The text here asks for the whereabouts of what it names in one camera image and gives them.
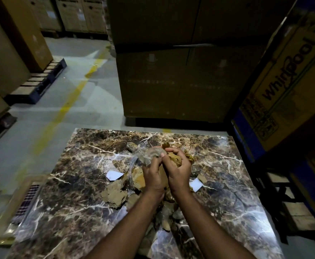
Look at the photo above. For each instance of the white paper piece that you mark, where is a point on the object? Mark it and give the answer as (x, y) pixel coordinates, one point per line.
(195, 184)
(114, 175)

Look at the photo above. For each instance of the grey wrapped pallet load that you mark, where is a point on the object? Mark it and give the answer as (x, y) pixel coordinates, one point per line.
(109, 26)

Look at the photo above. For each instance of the pile of cardboard and paper scraps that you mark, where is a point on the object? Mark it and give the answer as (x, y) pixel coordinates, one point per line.
(114, 195)

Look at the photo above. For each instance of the dark floor pallet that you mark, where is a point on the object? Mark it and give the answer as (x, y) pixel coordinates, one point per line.
(1, 126)

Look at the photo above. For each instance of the beige background cardboard box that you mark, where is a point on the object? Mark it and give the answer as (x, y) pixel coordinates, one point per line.
(45, 13)
(95, 16)
(71, 14)

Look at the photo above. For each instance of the clear plastic film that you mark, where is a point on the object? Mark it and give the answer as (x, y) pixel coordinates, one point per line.
(28, 225)

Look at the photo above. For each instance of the blue pallet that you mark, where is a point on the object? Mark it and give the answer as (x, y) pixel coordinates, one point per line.
(31, 88)

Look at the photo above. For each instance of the wooden pallet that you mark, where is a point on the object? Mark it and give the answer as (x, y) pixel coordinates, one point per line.
(300, 213)

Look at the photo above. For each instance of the marble pattern table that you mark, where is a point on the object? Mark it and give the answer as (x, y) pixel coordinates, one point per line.
(74, 199)

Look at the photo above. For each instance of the clear plastic bag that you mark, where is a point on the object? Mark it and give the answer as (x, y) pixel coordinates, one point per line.
(146, 155)

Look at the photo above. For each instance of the brown cardboard box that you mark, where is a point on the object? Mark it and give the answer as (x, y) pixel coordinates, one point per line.
(31, 35)

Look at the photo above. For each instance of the person's right hand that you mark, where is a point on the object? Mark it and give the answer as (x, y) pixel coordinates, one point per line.
(180, 178)

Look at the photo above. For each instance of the checked cloth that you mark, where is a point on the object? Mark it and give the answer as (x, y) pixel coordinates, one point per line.
(26, 202)

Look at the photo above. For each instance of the person's left forearm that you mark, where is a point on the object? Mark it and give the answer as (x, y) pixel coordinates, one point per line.
(125, 231)

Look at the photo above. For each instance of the person's right forearm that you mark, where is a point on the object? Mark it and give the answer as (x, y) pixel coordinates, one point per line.
(214, 231)

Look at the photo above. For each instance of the large dark cardboard box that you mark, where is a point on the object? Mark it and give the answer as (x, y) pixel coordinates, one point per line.
(179, 88)
(187, 18)

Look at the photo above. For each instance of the person's left hand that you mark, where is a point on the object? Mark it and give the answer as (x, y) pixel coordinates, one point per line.
(153, 180)

